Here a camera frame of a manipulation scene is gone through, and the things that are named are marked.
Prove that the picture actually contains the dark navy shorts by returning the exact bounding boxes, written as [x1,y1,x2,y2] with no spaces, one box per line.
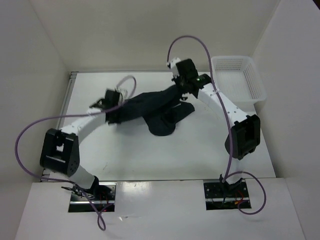
[115,85,195,137]

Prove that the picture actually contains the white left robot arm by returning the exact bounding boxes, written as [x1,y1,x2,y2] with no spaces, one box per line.
[39,89,122,200]

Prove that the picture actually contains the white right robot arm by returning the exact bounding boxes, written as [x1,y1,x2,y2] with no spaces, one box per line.
[167,57,261,197]

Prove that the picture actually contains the white perforated plastic basket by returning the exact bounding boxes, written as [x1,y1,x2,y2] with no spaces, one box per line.
[211,55,267,104]

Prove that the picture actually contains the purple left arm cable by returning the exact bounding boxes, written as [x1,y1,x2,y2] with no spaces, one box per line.
[14,75,137,231]

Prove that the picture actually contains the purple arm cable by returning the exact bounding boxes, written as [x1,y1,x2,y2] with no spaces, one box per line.
[166,36,267,216]
[14,75,137,231]

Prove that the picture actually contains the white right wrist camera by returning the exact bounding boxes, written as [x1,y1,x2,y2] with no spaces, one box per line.
[166,57,181,69]

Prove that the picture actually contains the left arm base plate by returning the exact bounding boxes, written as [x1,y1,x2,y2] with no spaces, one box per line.
[62,181,117,213]

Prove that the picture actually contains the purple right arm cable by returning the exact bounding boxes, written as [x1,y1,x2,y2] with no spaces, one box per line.
[166,36,267,216]

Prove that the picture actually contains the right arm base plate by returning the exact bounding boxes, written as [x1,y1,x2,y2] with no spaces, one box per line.
[203,178,252,211]

